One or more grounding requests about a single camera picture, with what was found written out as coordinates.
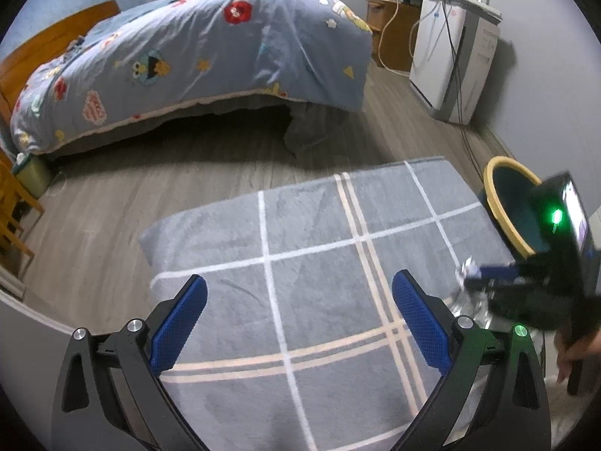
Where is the pink mask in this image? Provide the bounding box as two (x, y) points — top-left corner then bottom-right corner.
(450, 257), (493, 329)

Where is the yellow rimmed teal trash bin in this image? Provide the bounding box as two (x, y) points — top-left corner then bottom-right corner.
(481, 156), (548, 259)

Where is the person's right hand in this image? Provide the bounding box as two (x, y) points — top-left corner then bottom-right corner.
(554, 330), (601, 383)

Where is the grey plaid blanket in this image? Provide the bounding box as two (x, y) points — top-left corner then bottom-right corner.
(140, 159), (512, 450)

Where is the white air purifier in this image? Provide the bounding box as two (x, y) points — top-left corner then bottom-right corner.
(409, 0), (502, 125)

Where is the wooden chair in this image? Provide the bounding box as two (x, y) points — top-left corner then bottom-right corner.
(1, 152), (45, 282)

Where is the green storage box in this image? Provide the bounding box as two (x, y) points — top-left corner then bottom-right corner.
(11, 153), (54, 198)

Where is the wooden nightstand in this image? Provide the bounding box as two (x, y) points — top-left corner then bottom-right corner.
(367, 0), (421, 72)

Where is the black cable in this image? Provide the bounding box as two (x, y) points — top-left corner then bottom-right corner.
(441, 0), (490, 185)

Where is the white cable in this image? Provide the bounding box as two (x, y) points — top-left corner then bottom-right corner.
(374, 0), (415, 77)

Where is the wooden bed frame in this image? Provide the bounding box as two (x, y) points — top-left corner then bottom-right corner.
(0, 0), (122, 123)

